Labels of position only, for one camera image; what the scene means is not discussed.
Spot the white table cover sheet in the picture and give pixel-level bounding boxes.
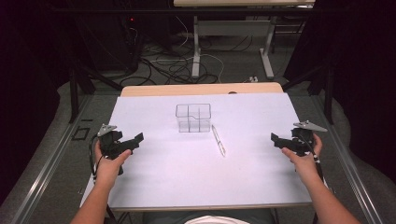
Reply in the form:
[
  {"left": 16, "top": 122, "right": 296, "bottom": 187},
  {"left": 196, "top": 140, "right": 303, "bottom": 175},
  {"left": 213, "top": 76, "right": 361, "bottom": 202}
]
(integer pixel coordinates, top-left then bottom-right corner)
[{"left": 79, "top": 92, "right": 313, "bottom": 210}]

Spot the white floor cable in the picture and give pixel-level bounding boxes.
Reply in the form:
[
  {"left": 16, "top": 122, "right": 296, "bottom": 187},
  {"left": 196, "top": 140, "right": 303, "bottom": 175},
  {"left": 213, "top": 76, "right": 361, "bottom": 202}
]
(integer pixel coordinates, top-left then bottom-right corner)
[{"left": 175, "top": 15, "right": 226, "bottom": 84}]

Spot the black metal stand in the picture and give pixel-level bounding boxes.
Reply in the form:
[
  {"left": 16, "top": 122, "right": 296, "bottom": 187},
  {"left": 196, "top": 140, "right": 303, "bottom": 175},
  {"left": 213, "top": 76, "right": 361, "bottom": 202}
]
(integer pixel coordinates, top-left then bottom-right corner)
[
  {"left": 67, "top": 62, "right": 123, "bottom": 124},
  {"left": 281, "top": 60, "right": 335, "bottom": 125}
]

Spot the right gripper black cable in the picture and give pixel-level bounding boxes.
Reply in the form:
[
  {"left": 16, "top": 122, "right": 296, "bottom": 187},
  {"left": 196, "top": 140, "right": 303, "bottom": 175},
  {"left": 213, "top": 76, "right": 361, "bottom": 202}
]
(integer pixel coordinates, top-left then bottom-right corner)
[{"left": 301, "top": 133, "right": 329, "bottom": 189}]

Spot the white metal frame desk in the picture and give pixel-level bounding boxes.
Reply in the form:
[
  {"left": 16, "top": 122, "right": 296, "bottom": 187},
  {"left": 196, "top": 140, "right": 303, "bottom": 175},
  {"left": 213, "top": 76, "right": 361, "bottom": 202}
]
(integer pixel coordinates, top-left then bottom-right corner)
[{"left": 172, "top": 0, "right": 316, "bottom": 80}]

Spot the dark curtain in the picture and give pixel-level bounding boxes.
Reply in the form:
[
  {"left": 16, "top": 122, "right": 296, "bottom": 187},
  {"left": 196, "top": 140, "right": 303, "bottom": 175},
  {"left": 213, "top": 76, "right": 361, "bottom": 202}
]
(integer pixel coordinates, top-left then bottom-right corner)
[
  {"left": 0, "top": 0, "right": 78, "bottom": 206},
  {"left": 284, "top": 0, "right": 396, "bottom": 185}
]

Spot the black computer tower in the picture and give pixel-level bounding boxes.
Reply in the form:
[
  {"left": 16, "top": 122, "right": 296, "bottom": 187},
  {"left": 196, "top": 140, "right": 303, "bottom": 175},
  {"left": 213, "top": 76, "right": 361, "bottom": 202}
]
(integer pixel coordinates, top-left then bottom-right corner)
[{"left": 92, "top": 12, "right": 145, "bottom": 73}]

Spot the tangle of black floor cables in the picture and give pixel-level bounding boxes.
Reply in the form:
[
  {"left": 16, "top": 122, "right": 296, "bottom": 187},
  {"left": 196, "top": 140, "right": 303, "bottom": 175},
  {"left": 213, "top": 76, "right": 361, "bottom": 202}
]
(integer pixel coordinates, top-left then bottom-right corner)
[{"left": 120, "top": 34, "right": 254, "bottom": 87}]

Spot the clear plastic organizer box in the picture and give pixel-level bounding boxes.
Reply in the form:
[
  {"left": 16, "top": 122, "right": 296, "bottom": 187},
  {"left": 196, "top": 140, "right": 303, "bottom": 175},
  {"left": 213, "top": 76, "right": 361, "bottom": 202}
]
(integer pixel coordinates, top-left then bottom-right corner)
[{"left": 175, "top": 103, "right": 212, "bottom": 133}]

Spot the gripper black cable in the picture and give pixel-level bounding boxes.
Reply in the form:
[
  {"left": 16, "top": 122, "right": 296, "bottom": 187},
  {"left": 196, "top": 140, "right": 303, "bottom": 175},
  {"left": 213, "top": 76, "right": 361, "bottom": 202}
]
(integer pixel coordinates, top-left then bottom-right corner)
[
  {"left": 88, "top": 133, "right": 105, "bottom": 185},
  {"left": 301, "top": 133, "right": 329, "bottom": 189}
]

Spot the aluminium floor rail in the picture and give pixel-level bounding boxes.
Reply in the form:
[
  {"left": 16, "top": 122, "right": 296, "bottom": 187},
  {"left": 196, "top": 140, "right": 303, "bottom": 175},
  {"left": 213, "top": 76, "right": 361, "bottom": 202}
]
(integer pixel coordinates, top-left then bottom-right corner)
[
  {"left": 10, "top": 94, "right": 94, "bottom": 224},
  {"left": 311, "top": 94, "right": 385, "bottom": 224}
]

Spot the person's right hand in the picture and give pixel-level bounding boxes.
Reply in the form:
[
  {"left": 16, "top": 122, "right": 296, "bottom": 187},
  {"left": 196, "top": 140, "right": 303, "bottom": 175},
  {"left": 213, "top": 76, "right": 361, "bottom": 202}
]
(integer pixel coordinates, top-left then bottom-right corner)
[{"left": 281, "top": 133, "right": 323, "bottom": 185}]

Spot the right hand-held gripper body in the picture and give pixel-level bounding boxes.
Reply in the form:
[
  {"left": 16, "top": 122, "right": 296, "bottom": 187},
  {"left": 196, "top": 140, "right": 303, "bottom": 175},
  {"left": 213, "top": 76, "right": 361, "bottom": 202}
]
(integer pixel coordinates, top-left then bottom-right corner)
[{"left": 290, "top": 120, "right": 329, "bottom": 157}]

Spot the person's left hand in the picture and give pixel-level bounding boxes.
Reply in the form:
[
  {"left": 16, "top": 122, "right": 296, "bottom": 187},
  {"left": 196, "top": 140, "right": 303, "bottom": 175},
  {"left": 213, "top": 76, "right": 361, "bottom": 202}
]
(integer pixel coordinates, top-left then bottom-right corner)
[{"left": 93, "top": 141, "right": 133, "bottom": 189}]

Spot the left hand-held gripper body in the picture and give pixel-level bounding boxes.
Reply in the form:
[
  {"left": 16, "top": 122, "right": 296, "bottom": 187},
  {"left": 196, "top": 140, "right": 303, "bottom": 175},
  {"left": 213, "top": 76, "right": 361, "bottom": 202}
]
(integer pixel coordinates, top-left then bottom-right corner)
[{"left": 97, "top": 123, "right": 133, "bottom": 175}]

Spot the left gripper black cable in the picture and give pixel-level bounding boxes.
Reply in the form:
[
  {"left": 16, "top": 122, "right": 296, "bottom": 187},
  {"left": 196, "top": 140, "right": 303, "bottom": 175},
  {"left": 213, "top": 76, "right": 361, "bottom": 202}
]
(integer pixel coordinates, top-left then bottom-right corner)
[{"left": 88, "top": 133, "right": 105, "bottom": 185}]

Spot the silver pen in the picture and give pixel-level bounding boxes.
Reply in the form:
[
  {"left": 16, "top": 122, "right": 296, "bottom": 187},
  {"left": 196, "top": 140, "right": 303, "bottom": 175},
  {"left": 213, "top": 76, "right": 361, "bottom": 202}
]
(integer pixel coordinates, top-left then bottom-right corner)
[{"left": 211, "top": 124, "right": 227, "bottom": 158}]

